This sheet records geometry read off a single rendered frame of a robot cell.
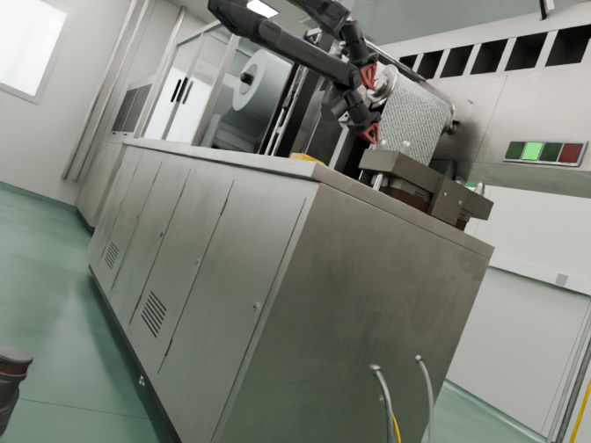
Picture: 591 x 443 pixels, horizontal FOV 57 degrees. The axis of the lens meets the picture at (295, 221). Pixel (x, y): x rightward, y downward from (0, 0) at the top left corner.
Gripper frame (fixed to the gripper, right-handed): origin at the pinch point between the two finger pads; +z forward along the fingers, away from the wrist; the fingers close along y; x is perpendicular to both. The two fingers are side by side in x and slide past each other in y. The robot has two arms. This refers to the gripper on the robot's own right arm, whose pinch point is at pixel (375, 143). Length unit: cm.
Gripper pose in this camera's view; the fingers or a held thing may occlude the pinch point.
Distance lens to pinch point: 167.7
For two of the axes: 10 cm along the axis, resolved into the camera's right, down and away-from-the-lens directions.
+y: 4.5, 1.6, -8.8
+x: 7.2, -6.4, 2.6
